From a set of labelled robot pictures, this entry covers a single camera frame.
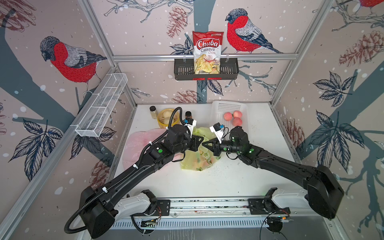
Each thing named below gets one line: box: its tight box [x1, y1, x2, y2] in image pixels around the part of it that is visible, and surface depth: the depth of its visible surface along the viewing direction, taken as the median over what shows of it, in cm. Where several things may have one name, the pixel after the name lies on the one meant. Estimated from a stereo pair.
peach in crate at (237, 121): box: [232, 117, 243, 127], surface depth 106 cm
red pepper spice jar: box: [185, 110, 193, 119], surface depth 105 cm
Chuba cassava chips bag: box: [192, 31, 224, 75], surface depth 87 cm
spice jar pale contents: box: [149, 105, 158, 119], surface depth 109 cm
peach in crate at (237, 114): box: [233, 110, 243, 119], surface depth 109 cm
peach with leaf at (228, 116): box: [223, 112, 234, 121], surface depth 109 cm
